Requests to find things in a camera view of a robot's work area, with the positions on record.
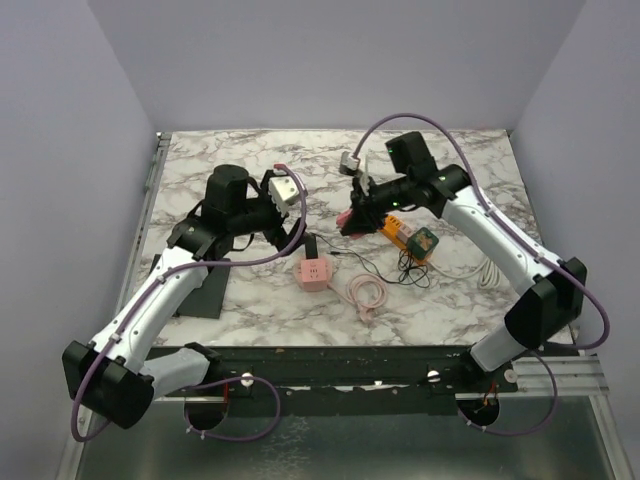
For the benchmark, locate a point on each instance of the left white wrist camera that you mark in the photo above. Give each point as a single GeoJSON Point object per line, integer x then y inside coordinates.
{"type": "Point", "coordinates": [285, 189]}

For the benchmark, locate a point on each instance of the aluminium frame rail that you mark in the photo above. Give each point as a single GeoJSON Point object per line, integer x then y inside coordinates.
{"type": "Point", "coordinates": [567, 434]}

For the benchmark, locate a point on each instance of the dusty pink small charger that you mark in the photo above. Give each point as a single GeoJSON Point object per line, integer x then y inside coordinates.
{"type": "Point", "coordinates": [404, 233]}

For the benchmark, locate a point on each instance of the pink cube socket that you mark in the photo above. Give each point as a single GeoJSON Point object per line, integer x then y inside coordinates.
{"type": "Point", "coordinates": [313, 275]}

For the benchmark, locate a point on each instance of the black mounting base rail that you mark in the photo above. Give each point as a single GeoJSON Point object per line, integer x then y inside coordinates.
{"type": "Point", "coordinates": [362, 380]}

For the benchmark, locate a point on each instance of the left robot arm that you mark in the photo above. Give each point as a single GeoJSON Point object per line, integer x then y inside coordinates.
{"type": "Point", "coordinates": [111, 374]}

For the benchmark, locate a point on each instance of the black power adapter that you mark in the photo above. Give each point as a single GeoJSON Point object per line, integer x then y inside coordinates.
{"type": "Point", "coordinates": [311, 248]}

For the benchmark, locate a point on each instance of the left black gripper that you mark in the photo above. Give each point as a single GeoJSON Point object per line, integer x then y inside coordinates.
{"type": "Point", "coordinates": [279, 235]}

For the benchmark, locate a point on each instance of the green cube socket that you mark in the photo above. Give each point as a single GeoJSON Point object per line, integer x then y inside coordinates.
{"type": "Point", "coordinates": [421, 244]}

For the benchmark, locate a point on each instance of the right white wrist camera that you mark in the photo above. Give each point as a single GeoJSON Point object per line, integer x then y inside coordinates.
{"type": "Point", "coordinates": [354, 167]}

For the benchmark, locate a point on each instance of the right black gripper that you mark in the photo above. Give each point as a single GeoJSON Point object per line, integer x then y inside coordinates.
{"type": "Point", "coordinates": [366, 215]}

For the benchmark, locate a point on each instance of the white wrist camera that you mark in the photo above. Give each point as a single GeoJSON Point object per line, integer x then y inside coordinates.
{"type": "Point", "coordinates": [285, 189]}
{"type": "Point", "coordinates": [354, 167]}

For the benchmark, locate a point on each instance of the black foam mat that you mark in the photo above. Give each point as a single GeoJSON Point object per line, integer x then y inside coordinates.
{"type": "Point", "coordinates": [205, 295]}

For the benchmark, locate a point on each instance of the orange power strip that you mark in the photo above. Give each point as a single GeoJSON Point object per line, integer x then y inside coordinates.
{"type": "Point", "coordinates": [389, 232]}

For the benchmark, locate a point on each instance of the coral pink square charger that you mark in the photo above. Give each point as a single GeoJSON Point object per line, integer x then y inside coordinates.
{"type": "Point", "coordinates": [342, 220]}

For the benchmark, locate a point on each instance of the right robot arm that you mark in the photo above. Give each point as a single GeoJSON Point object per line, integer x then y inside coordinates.
{"type": "Point", "coordinates": [548, 287]}

